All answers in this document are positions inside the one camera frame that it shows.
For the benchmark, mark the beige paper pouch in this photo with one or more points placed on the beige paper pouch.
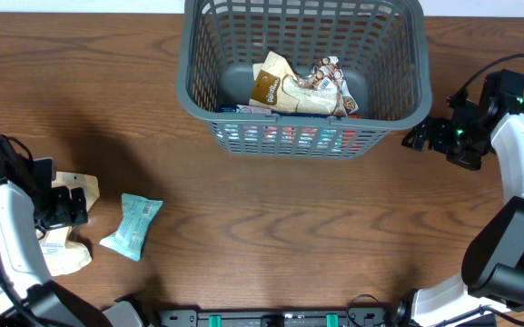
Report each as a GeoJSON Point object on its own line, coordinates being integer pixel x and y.
{"type": "Point", "coordinates": [63, 254]}

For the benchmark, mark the beige brown Pantree bag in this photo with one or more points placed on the beige brown Pantree bag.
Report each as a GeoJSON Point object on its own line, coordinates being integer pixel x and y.
{"type": "Point", "coordinates": [327, 76]}

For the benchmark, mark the colourful Kleenex tissue multipack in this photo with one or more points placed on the colourful Kleenex tissue multipack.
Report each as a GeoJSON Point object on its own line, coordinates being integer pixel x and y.
{"type": "Point", "coordinates": [271, 139]}

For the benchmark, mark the teal snack packet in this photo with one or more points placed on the teal snack packet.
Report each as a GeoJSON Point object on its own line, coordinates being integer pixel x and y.
{"type": "Point", "coordinates": [128, 239]}

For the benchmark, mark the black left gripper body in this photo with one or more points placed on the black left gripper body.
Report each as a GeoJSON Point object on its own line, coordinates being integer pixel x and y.
{"type": "Point", "coordinates": [53, 203]}

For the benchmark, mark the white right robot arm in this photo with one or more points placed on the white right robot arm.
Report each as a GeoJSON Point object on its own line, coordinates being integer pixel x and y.
{"type": "Point", "coordinates": [490, 283]}

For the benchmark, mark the orange snack bag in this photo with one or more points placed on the orange snack bag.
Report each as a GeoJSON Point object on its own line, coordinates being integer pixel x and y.
{"type": "Point", "coordinates": [347, 134]}

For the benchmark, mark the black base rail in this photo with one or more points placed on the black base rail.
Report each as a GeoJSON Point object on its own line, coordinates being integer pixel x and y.
{"type": "Point", "coordinates": [325, 317]}

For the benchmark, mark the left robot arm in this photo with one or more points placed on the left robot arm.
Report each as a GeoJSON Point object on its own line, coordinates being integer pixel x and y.
{"type": "Point", "coordinates": [31, 204]}

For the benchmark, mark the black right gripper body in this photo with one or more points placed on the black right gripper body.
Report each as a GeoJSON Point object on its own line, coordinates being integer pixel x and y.
{"type": "Point", "coordinates": [459, 143]}

